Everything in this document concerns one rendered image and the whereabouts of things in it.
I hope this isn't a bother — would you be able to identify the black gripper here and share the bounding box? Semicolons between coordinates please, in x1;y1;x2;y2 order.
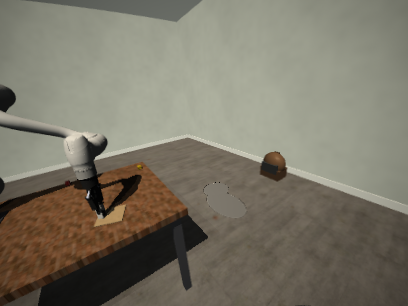
80;175;106;219

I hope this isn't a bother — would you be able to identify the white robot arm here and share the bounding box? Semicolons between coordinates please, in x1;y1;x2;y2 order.
0;84;108;180

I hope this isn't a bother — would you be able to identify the tan square mat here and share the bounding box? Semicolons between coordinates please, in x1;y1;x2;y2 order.
94;205;126;227

